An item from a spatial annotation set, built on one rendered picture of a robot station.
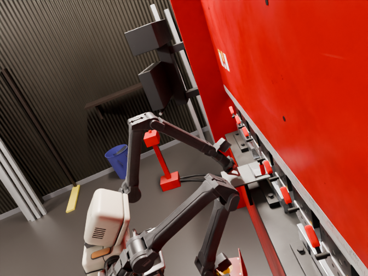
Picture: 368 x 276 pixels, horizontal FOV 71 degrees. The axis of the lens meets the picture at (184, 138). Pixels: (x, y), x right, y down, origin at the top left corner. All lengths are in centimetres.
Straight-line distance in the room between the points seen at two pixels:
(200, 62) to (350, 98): 175
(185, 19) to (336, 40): 172
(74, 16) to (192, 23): 243
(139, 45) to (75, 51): 203
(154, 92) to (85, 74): 204
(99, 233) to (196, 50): 155
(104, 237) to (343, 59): 94
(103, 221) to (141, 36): 164
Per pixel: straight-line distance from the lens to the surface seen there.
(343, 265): 86
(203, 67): 216
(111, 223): 105
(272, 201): 149
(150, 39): 229
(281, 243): 134
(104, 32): 420
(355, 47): 44
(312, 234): 91
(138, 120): 116
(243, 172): 157
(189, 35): 213
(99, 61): 421
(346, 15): 45
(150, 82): 235
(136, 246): 98
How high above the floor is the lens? 190
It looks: 24 degrees down
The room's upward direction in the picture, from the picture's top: 20 degrees counter-clockwise
